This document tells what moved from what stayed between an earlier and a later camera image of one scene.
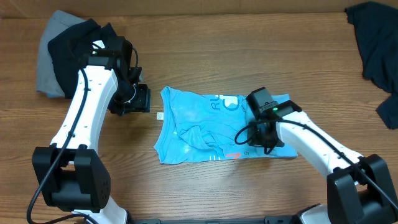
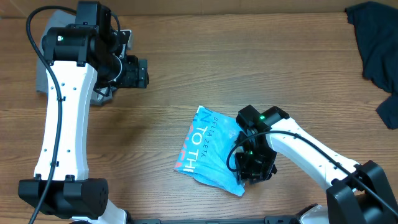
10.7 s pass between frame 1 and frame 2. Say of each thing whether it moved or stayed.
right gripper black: moved
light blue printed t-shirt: moved
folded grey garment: stayed
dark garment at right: stayed
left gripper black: moved
